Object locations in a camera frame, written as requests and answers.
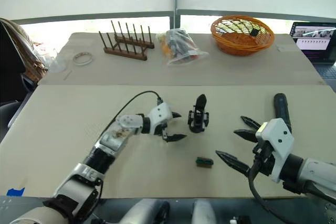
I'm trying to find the small black white connector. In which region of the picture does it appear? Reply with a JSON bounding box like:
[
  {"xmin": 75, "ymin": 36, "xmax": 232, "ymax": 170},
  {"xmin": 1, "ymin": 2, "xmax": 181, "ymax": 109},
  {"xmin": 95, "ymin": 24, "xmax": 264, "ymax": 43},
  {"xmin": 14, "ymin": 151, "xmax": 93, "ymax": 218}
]
[{"xmin": 229, "ymin": 215, "xmax": 251, "ymax": 224}]

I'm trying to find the black spare gripper body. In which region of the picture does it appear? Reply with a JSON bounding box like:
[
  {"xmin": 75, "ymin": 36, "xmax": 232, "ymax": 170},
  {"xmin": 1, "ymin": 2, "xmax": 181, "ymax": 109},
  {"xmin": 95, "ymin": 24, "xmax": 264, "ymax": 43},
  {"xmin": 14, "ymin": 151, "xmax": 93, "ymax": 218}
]
[{"xmin": 187, "ymin": 93, "xmax": 211, "ymax": 134}]

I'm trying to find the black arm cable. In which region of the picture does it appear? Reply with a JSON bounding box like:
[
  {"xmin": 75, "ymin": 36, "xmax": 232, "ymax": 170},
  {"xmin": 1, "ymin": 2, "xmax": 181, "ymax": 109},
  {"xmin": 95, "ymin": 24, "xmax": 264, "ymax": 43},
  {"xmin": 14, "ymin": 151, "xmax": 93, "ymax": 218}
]
[
  {"xmin": 247, "ymin": 163, "xmax": 299, "ymax": 224},
  {"xmin": 107, "ymin": 91, "xmax": 164, "ymax": 133}
]

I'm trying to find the clear plastic bag of parts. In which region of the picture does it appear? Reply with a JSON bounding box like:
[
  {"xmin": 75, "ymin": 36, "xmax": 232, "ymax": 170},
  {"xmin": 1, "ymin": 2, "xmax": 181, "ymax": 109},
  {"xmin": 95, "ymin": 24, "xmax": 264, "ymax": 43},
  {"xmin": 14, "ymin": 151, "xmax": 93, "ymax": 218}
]
[{"xmin": 156, "ymin": 27, "xmax": 209, "ymax": 67}]

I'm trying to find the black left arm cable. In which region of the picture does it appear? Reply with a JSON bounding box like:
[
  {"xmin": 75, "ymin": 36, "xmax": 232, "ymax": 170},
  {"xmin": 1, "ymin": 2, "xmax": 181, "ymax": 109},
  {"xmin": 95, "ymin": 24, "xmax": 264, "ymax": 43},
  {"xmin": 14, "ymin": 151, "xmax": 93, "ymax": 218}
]
[{"xmin": 107, "ymin": 91, "xmax": 164, "ymax": 133}]

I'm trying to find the brown wicker bag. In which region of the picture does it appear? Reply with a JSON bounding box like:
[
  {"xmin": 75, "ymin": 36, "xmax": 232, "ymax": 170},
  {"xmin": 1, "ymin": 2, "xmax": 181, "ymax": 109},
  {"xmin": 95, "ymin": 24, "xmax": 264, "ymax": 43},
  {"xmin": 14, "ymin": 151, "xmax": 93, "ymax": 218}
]
[{"xmin": 0, "ymin": 17, "xmax": 49, "ymax": 83}]

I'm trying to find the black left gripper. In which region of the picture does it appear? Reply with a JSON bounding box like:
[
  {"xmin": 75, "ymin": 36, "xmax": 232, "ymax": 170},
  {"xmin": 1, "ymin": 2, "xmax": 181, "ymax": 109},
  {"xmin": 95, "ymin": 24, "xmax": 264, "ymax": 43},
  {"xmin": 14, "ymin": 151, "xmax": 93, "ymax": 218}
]
[{"xmin": 155, "ymin": 111, "xmax": 188, "ymax": 144}]

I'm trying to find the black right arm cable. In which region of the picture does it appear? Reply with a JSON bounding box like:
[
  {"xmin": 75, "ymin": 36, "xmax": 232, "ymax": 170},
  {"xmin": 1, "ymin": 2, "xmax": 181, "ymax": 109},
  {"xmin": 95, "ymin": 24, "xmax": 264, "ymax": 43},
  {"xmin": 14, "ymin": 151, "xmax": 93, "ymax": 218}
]
[{"xmin": 247, "ymin": 163, "xmax": 299, "ymax": 224}]

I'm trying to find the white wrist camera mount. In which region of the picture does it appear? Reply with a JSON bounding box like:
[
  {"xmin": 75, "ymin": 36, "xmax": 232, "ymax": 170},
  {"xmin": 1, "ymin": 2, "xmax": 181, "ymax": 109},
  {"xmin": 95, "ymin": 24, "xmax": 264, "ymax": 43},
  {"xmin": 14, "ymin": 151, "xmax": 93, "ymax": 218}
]
[
  {"xmin": 255, "ymin": 118, "xmax": 295, "ymax": 184},
  {"xmin": 148, "ymin": 102, "xmax": 173, "ymax": 136}
]

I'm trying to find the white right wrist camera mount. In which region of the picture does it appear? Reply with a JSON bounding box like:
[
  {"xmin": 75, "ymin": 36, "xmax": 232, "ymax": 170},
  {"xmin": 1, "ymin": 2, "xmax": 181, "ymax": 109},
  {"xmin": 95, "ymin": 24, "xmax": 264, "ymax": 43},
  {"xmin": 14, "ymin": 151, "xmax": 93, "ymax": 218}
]
[{"xmin": 255, "ymin": 118, "xmax": 295, "ymax": 184}]

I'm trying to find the open laptop computer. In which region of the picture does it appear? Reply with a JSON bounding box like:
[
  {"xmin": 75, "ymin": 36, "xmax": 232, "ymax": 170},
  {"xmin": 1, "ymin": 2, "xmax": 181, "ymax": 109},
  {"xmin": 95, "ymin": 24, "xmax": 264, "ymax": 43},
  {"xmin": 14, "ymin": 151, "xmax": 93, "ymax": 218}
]
[{"xmin": 289, "ymin": 22, "xmax": 336, "ymax": 88}]

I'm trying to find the blue tape piece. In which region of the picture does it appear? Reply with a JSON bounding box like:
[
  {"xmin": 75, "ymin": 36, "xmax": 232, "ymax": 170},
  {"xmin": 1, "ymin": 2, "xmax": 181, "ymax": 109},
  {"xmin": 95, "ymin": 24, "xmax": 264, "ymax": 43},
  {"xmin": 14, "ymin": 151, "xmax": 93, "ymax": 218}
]
[{"xmin": 6, "ymin": 187, "xmax": 26, "ymax": 197}]

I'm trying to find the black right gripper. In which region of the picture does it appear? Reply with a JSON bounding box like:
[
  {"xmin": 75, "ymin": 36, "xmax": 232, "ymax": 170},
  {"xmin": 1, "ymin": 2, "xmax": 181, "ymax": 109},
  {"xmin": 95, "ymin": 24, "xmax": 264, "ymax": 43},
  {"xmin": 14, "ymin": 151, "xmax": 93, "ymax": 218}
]
[{"xmin": 215, "ymin": 129, "xmax": 277, "ymax": 178}]

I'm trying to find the orange woven basket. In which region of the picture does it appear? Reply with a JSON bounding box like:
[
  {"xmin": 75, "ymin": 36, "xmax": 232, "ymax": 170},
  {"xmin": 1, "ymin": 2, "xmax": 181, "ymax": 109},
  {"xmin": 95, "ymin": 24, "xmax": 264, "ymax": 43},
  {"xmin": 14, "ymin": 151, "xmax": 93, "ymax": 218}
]
[{"xmin": 210, "ymin": 15, "xmax": 276, "ymax": 57}]

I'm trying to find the dark blue electric screwdriver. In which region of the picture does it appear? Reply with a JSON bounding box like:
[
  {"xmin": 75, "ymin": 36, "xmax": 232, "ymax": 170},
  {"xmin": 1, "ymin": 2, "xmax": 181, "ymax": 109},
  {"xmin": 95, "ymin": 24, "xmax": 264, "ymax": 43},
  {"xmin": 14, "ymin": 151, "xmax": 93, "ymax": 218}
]
[{"xmin": 272, "ymin": 93, "xmax": 292, "ymax": 133}]

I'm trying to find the clear tape roll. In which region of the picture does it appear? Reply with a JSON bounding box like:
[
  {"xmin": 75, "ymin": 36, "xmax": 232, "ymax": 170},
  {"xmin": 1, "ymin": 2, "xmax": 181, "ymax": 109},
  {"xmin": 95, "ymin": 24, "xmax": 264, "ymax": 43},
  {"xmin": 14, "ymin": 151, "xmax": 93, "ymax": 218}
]
[{"xmin": 72, "ymin": 51, "xmax": 95, "ymax": 66}]

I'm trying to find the brown wooden peg rack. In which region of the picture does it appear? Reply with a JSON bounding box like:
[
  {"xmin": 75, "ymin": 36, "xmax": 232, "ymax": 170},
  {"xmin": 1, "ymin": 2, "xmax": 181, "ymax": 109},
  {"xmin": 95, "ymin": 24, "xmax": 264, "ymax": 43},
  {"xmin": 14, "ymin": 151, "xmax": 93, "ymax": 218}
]
[{"xmin": 98, "ymin": 19, "xmax": 155, "ymax": 62}]

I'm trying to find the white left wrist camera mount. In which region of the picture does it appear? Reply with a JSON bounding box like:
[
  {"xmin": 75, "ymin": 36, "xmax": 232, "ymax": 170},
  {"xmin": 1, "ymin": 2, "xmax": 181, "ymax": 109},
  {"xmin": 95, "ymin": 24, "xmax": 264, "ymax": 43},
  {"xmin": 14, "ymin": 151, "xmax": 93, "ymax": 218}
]
[{"xmin": 148, "ymin": 102, "xmax": 173, "ymax": 136}]

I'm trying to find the clear plastic cup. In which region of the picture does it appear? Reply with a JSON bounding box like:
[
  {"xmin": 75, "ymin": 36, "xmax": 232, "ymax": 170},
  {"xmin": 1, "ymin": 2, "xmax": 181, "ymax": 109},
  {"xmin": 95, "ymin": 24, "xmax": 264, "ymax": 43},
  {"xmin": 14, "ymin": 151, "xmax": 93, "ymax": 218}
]
[{"xmin": 38, "ymin": 47, "xmax": 67, "ymax": 74}]

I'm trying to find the small green brown block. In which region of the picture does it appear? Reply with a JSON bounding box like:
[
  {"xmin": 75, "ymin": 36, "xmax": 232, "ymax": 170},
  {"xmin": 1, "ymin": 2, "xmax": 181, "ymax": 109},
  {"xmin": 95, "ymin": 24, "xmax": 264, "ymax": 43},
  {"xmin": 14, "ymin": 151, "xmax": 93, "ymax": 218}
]
[{"xmin": 196, "ymin": 156, "xmax": 214, "ymax": 168}]

